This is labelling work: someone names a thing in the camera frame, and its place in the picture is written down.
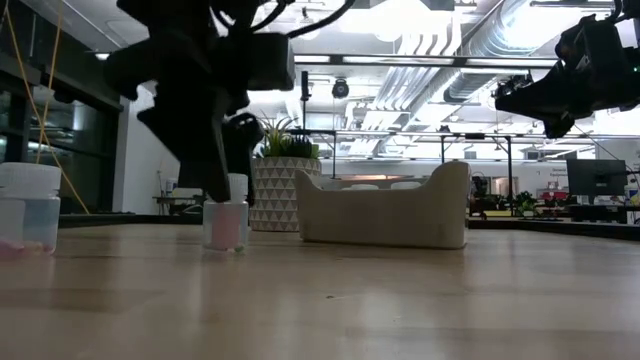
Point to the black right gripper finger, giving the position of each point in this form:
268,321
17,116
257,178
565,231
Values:
560,127
527,97

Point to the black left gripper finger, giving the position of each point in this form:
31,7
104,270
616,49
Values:
195,145
242,145

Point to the clear bottle pink label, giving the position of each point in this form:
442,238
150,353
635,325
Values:
225,225

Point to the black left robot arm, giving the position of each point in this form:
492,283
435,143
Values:
170,12

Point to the beige basket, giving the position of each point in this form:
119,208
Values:
385,220

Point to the green spiky plant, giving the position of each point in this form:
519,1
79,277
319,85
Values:
287,142

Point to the white triangle-pattern planter pot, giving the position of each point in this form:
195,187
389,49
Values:
277,195

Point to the black computer monitor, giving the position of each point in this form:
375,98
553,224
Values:
596,177

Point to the small green potted plant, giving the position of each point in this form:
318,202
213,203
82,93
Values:
525,202

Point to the long ceiling light bar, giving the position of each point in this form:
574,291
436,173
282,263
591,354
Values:
425,60

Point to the round black hanging device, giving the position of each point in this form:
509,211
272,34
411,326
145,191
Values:
340,88

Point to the black-framed background table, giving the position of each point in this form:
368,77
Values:
400,133

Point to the large clear bottle pink pills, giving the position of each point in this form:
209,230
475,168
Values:
27,210

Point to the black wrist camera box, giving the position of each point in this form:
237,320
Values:
272,62

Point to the black camera on pole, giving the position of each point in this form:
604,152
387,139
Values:
305,87

